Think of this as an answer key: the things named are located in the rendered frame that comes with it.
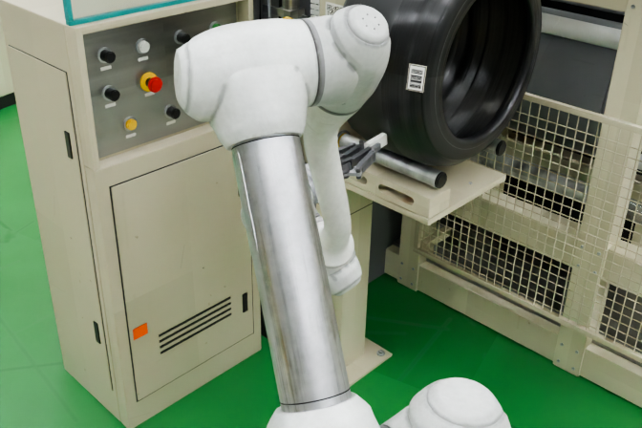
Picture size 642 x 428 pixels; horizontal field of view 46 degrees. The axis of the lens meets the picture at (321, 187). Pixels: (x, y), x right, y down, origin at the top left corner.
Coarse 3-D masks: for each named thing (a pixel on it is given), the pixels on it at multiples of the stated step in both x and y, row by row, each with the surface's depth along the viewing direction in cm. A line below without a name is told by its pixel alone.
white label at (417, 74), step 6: (414, 66) 168; (420, 66) 167; (408, 72) 169; (414, 72) 168; (420, 72) 168; (408, 78) 169; (414, 78) 169; (420, 78) 168; (408, 84) 170; (414, 84) 169; (420, 84) 169; (414, 90) 170; (420, 90) 169
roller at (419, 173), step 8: (344, 136) 209; (352, 136) 209; (344, 144) 208; (376, 152) 201; (384, 152) 200; (392, 152) 200; (376, 160) 202; (384, 160) 200; (392, 160) 198; (400, 160) 197; (408, 160) 196; (392, 168) 199; (400, 168) 196; (408, 168) 195; (416, 168) 193; (424, 168) 192; (432, 168) 192; (408, 176) 196; (416, 176) 193; (424, 176) 191; (432, 176) 190; (440, 176) 189; (432, 184) 191; (440, 184) 191
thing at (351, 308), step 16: (320, 0) 208; (336, 0) 203; (352, 192) 228; (352, 208) 231; (368, 208) 237; (352, 224) 234; (368, 224) 240; (368, 240) 243; (368, 256) 247; (368, 272) 250; (336, 304) 247; (352, 304) 249; (336, 320) 250; (352, 320) 253; (352, 336) 256; (352, 352) 260
